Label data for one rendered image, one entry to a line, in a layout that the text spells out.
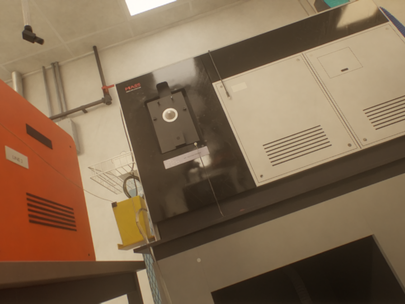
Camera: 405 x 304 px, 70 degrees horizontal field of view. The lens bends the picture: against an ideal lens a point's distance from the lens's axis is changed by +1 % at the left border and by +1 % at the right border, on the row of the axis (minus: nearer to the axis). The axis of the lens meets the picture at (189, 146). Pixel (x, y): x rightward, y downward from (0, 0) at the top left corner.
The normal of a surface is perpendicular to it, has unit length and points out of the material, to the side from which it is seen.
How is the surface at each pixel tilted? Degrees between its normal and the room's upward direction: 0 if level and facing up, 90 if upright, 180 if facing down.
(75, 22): 180
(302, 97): 90
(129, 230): 93
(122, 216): 93
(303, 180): 90
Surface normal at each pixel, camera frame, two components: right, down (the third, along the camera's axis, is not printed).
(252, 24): -0.11, -0.37
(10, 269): 0.94, -0.33
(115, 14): 0.31, 0.87
